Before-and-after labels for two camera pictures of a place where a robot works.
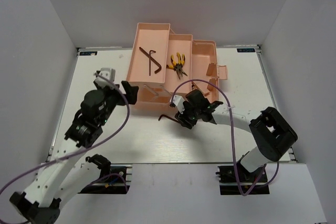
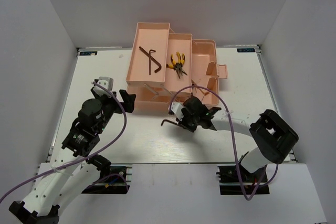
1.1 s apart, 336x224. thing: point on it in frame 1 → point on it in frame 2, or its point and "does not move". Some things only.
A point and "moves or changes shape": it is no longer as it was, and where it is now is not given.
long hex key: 167,117 moves or changes shape
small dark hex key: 150,51 does not move
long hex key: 153,59 does not move
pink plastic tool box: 163,65 does not move
